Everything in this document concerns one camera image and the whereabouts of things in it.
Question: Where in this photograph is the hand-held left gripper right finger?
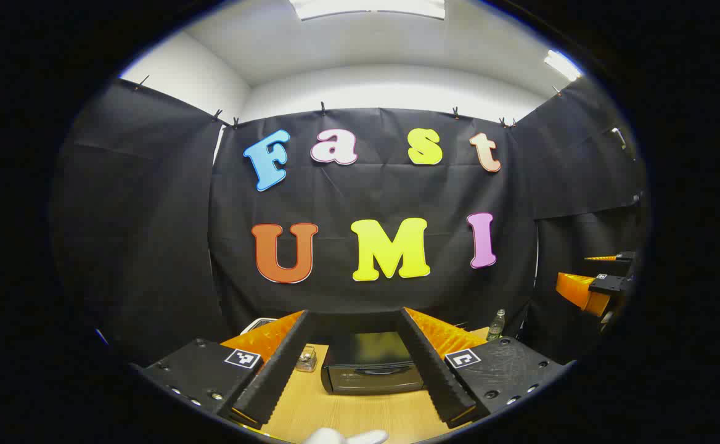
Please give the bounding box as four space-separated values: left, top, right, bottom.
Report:
397 307 573 429

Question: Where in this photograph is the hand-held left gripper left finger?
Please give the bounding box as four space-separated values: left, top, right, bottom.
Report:
131 310 313 430

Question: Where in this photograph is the black electric oven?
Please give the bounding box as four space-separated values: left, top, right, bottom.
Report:
320 330 427 396

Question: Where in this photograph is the white toaster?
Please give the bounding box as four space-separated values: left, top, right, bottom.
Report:
241 317 279 337

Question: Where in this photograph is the clear plastic water bottle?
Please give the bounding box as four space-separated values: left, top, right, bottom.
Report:
486 308 507 342

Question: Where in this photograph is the ceiling light panel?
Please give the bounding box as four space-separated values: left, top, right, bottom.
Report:
289 0 447 20
544 49 583 82

